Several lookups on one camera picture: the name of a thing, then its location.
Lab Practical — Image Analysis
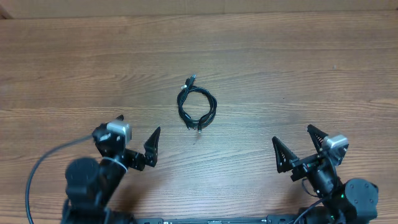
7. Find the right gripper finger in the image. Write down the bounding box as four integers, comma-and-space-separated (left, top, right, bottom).
307, 124, 328, 152
272, 136, 299, 173

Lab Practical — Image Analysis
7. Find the thick black USB cable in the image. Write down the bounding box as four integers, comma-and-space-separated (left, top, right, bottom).
177, 73, 218, 133

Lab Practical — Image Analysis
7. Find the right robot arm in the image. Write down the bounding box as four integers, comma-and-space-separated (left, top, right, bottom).
266, 124, 379, 223

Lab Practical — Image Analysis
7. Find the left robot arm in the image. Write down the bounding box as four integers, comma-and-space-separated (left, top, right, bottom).
61, 115, 161, 224

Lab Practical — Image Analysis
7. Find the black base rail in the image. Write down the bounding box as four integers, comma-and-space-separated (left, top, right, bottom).
134, 214, 297, 224

